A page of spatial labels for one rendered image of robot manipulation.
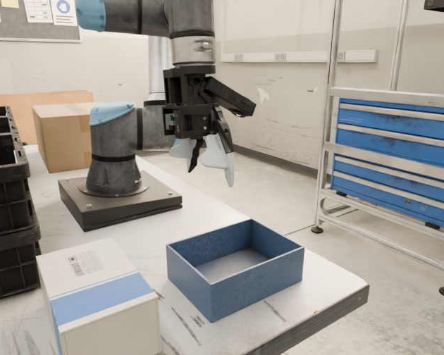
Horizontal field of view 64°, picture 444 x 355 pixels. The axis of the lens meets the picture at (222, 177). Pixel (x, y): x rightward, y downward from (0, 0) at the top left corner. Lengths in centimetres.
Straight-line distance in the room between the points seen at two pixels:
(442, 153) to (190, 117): 153
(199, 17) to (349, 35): 273
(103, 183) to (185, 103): 46
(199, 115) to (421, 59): 246
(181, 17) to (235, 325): 48
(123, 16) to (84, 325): 49
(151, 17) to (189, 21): 11
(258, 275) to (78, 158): 97
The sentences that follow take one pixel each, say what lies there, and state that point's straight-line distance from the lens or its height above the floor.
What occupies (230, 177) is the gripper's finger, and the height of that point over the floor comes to 90.
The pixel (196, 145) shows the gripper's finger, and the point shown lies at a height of 93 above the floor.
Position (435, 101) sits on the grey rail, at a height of 91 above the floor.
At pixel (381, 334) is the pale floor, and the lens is 176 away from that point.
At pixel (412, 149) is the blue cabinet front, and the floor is 66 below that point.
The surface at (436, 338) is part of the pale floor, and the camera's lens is 184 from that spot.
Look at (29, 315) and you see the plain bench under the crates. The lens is 68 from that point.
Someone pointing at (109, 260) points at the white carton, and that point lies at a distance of 59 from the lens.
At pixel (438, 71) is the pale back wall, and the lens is 290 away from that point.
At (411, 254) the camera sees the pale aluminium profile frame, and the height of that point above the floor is 13.
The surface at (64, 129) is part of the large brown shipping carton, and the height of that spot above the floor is 85.
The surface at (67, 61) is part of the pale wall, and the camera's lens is 405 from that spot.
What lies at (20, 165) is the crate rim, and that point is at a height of 93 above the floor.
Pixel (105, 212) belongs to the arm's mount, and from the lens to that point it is 90.
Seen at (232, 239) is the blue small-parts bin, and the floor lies 74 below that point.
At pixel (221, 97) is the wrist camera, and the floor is 102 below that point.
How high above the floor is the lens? 108
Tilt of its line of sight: 18 degrees down
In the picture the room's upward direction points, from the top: straight up
